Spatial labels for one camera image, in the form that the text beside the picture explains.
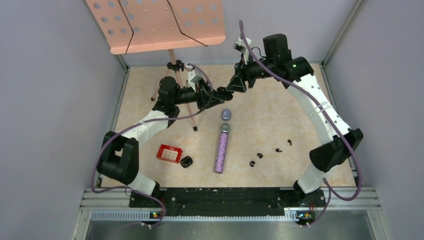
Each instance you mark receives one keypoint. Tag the purple earbud charging case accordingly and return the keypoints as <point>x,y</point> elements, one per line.
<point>226,114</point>

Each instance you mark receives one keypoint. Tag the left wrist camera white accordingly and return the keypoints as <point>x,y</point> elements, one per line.
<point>193,77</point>

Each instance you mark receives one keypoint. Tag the red plastic box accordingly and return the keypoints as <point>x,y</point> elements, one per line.
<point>169,153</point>

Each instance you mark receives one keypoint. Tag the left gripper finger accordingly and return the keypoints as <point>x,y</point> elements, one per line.
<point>214,101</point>
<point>207,89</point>

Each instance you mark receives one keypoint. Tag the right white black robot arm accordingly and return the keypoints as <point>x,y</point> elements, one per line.
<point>338,140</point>

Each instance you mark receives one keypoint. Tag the black earbud case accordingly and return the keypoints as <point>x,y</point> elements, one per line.
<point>186,162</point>
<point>224,94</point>

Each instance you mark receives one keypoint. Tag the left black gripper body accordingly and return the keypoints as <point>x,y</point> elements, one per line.
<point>187,95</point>

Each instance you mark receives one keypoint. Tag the purple glitter microphone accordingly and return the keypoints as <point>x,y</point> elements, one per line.
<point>222,146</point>

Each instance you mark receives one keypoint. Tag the open black earbud case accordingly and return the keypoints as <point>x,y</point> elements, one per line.
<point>186,162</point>

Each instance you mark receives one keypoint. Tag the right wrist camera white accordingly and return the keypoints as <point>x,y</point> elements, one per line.
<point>240,46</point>

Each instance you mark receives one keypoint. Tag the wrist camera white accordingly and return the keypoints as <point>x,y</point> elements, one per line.
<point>193,77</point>
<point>240,46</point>

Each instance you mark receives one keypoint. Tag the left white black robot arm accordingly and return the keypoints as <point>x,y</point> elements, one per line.
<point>119,157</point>

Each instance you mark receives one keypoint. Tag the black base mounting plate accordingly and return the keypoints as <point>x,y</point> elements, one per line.
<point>228,201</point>

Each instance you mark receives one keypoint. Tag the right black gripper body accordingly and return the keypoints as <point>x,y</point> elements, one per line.
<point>253,71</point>

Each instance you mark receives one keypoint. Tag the pink music stand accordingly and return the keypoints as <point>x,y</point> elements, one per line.
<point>138,26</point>

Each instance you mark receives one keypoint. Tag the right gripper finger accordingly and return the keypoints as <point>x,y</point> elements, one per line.
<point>235,84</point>
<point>244,83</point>

